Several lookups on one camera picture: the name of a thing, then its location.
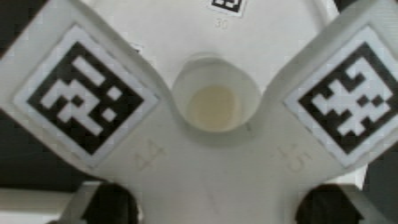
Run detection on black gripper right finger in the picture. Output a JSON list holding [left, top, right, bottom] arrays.
[[294, 183, 388, 224]]

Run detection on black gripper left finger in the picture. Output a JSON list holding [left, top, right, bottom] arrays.
[[61, 181, 141, 224]]

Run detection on white cross table base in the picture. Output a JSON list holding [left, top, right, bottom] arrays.
[[0, 0, 398, 224]]

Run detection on white round table top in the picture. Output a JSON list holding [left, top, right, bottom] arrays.
[[80, 0, 340, 90]]

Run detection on white fence bar front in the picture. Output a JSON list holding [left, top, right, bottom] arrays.
[[0, 186, 98, 224]]

